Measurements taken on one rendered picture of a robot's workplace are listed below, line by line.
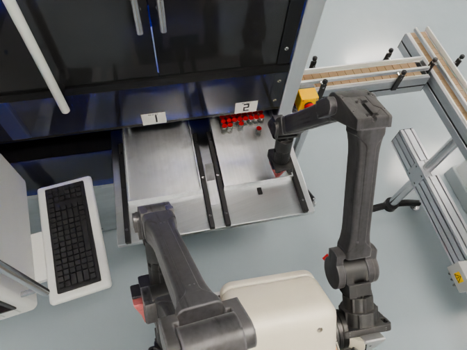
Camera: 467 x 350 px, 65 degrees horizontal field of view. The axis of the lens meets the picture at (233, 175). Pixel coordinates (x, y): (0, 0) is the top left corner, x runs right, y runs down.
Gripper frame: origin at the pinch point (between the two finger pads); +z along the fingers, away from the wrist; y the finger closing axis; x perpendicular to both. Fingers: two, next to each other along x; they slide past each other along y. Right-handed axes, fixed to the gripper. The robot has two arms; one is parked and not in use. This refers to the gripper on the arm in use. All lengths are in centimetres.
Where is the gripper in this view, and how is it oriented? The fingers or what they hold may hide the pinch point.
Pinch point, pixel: (277, 175)
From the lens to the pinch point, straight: 136.3
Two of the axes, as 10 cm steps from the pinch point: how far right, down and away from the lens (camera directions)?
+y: -2.1, -7.6, 6.1
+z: -0.3, 6.3, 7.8
